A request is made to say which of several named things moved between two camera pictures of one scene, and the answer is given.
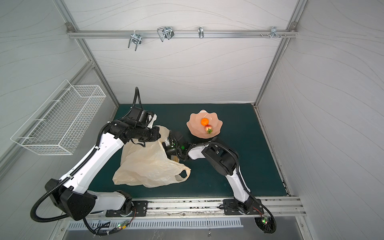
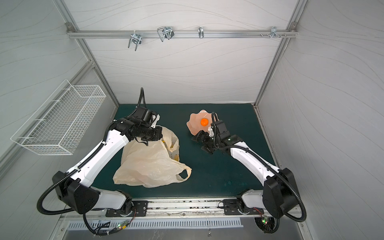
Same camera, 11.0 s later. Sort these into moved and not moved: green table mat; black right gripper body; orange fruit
Moved: black right gripper body
Not moved: green table mat; orange fruit
